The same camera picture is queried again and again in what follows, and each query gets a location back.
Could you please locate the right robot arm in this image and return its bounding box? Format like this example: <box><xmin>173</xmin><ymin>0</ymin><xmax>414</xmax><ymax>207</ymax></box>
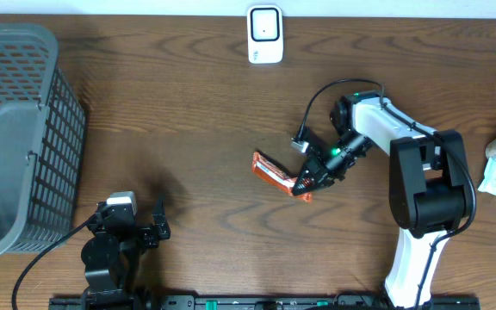
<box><xmin>292</xmin><ymin>90</ymin><xmax>476</xmax><ymax>309</ymax></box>

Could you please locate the black right camera cable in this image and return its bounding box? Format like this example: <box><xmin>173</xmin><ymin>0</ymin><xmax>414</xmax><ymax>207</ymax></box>
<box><xmin>297</xmin><ymin>77</ymin><xmax>478</xmax><ymax>309</ymax></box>

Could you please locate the white barcode scanner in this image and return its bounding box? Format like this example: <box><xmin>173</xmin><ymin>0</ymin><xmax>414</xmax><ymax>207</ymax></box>
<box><xmin>246</xmin><ymin>4</ymin><xmax>284</xmax><ymax>65</ymax></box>

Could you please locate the grey plastic mesh basket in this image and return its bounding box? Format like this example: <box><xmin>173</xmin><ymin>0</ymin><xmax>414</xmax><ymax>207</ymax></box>
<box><xmin>0</xmin><ymin>23</ymin><xmax>87</xmax><ymax>256</ymax></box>

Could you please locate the black left camera cable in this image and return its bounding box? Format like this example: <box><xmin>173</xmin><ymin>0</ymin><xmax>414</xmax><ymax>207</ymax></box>
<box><xmin>10</xmin><ymin>217</ymin><xmax>96</xmax><ymax>310</ymax></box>

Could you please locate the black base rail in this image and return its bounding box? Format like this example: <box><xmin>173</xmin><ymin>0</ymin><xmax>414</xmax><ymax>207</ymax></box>
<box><xmin>48</xmin><ymin>294</ymin><xmax>482</xmax><ymax>310</ymax></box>

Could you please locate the black camera cable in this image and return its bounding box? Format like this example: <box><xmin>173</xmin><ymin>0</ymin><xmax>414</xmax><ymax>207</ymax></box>
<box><xmin>297</xmin><ymin>77</ymin><xmax>478</xmax><ymax>309</ymax></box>
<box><xmin>10</xmin><ymin>217</ymin><xmax>96</xmax><ymax>310</ymax></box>

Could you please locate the red Top chocolate bar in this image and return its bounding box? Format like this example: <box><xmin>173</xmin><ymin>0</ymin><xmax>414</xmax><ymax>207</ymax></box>
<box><xmin>251</xmin><ymin>152</ymin><xmax>297</xmax><ymax>197</ymax></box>

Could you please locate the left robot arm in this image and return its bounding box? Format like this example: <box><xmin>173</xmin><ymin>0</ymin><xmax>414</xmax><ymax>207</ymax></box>
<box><xmin>81</xmin><ymin>191</ymin><xmax>171</xmax><ymax>309</ymax></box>

